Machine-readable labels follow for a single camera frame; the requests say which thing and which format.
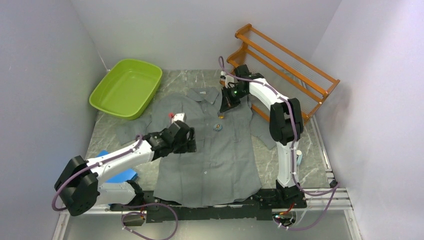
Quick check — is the grey button-up shirt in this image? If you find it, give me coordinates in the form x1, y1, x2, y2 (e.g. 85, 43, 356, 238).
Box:
116, 87, 276, 208

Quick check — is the orange wooden rack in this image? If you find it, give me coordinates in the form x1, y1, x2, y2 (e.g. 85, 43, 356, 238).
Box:
226, 24, 340, 123

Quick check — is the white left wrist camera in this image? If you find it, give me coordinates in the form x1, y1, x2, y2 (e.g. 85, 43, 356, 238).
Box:
168, 112, 187, 125

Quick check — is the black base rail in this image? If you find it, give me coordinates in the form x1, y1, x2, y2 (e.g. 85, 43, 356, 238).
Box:
110, 188, 307, 223

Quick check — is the blue flat pad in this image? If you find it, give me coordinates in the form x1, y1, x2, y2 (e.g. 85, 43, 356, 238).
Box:
90, 147, 137, 186

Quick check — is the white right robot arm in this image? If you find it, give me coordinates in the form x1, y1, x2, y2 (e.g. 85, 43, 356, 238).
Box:
218, 56, 304, 189

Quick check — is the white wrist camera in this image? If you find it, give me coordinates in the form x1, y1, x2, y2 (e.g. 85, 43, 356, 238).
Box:
168, 112, 187, 125
219, 71, 236, 89

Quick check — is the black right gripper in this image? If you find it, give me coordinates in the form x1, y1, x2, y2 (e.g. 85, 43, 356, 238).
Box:
220, 85, 249, 113

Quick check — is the small light blue clip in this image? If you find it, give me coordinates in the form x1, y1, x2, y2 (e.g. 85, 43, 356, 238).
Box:
295, 150, 303, 166

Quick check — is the green plastic tub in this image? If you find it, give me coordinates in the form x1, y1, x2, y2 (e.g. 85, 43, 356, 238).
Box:
88, 58, 163, 120

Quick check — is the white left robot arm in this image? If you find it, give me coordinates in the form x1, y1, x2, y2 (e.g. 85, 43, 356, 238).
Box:
51, 120, 197, 216

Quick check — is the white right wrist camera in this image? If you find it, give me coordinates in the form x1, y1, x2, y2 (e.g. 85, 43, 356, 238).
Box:
219, 71, 236, 89

